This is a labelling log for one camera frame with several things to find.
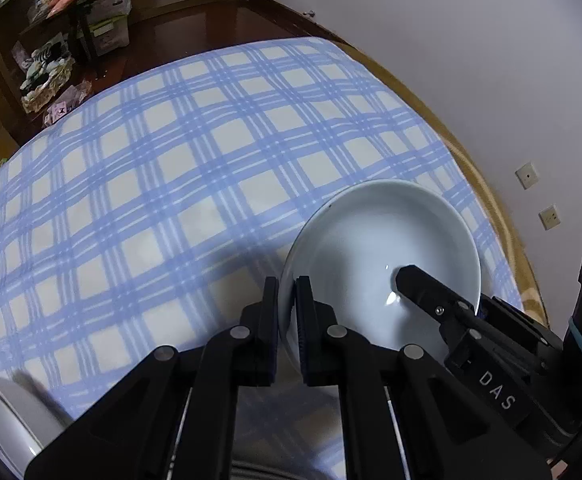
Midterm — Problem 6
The wooden corner shelf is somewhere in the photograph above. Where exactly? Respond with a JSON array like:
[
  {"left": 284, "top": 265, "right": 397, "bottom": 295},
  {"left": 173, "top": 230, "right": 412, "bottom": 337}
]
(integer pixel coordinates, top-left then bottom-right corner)
[{"left": 0, "top": 0, "right": 66, "bottom": 126}]

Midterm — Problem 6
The plain white bowl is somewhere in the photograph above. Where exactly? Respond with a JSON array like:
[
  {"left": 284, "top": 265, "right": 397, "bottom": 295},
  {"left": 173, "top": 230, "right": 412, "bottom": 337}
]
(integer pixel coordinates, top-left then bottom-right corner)
[{"left": 0, "top": 375, "right": 68, "bottom": 478}]

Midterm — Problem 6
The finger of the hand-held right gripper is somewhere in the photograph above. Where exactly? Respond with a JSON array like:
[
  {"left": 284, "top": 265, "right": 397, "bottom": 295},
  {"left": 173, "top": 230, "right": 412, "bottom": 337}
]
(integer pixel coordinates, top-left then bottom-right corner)
[
  {"left": 478, "top": 296, "right": 564, "bottom": 361},
  {"left": 395, "top": 265, "right": 476, "bottom": 341}
]

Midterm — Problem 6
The pile of small boxes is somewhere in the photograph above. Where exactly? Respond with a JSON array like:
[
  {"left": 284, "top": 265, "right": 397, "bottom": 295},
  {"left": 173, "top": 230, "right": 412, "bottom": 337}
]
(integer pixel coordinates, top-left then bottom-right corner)
[{"left": 26, "top": 0, "right": 59, "bottom": 21}]

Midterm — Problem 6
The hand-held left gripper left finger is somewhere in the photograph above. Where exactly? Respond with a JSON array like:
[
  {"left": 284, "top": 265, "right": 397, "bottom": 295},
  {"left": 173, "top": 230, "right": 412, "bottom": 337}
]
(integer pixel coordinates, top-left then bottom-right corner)
[{"left": 23, "top": 276, "right": 280, "bottom": 480}]

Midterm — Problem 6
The black side table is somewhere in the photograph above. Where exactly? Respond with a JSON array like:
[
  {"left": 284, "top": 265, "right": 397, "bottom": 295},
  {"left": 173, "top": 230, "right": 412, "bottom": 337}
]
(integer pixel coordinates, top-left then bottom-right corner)
[{"left": 18, "top": 0, "right": 116, "bottom": 78}]

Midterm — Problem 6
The white wall socket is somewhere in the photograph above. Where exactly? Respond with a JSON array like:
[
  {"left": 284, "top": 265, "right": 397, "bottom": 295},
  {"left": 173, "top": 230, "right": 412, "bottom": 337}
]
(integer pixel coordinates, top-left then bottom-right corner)
[
  {"left": 515, "top": 162, "right": 540, "bottom": 191},
  {"left": 538, "top": 204, "right": 562, "bottom": 232}
]

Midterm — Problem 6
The blue plaid cloth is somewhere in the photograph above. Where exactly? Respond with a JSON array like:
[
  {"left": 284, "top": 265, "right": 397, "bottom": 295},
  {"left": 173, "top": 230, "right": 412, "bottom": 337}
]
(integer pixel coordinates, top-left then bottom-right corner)
[{"left": 0, "top": 37, "right": 524, "bottom": 480}]

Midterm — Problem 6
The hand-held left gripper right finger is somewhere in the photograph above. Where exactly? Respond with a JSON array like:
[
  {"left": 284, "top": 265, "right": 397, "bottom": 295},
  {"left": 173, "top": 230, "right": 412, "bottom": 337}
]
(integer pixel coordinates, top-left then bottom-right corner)
[{"left": 295, "top": 275, "right": 554, "bottom": 480}]

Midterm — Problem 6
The clear plastic storage box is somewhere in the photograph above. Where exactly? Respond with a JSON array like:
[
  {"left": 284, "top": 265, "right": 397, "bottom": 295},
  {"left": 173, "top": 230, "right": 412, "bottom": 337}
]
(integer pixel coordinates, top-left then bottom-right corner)
[{"left": 88, "top": 0, "right": 134, "bottom": 58}]

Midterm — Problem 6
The wicker basket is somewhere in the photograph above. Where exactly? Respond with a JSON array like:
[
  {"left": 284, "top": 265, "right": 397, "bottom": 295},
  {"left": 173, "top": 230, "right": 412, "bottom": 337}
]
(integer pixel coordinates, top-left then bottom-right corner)
[{"left": 21, "top": 60, "right": 79, "bottom": 113}]

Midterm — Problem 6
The pink printed pouch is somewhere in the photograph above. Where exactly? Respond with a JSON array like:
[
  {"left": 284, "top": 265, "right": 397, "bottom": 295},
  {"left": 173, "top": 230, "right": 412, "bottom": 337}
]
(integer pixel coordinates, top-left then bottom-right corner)
[{"left": 43, "top": 85, "right": 94, "bottom": 126}]

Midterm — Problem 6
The pile of rolled socks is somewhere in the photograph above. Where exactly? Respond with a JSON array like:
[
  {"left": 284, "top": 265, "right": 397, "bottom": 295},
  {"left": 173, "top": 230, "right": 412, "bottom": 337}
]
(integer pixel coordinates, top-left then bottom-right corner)
[{"left": 21, "top": 35, "right": 74, "bottom": 86}]

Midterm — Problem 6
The white bowl red outside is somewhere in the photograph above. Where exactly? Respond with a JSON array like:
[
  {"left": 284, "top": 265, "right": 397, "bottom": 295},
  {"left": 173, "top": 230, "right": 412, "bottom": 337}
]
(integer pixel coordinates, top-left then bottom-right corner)
[{"left": 278, "top": 179, "right": 482, "bottom": 361}]

